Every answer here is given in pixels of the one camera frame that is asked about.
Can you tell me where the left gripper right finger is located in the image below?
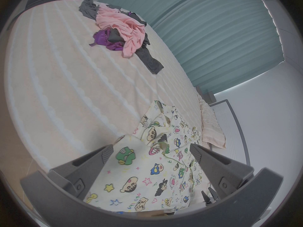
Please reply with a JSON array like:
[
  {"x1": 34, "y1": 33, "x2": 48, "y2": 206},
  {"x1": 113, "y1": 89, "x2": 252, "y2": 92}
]
[{"x1": 189, "y1": 144, "x2": 254, "y2": 200}]

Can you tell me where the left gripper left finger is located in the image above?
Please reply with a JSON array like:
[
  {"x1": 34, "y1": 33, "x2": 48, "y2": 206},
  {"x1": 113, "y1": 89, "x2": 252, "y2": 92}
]
[{"x1": 48, "y1": 145, "x2": 114, "y2": 201}]

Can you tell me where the white printed pyjama top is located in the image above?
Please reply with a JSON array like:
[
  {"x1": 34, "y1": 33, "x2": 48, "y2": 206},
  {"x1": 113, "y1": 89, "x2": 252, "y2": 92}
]
[{"x1": 84, "y1": 100, "x2": 211, "y2": 213}]

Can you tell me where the pile of clothes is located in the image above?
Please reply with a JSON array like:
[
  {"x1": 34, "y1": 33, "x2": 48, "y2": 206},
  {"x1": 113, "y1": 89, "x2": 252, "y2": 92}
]
[{"x1": 79, "y1": 0, "x2": 164, "y2": 75}]

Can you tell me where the pink striped pillow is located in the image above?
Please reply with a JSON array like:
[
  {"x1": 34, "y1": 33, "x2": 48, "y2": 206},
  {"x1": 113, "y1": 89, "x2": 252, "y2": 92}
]
[{"x1": 198, "y1": 94, "x2": 226, "y2": 149}]

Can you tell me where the grey bedside table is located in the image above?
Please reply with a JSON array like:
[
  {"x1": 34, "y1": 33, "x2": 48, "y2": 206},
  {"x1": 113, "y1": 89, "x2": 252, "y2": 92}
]
[{"x1": 195, "y1": 85, "x2": 217, "y2": 103}]

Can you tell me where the bed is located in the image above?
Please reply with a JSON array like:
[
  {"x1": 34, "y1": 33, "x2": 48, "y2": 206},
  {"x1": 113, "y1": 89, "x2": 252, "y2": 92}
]
[{"x1": 3, "y1": 0, "x2": 251, "y2": 181}]

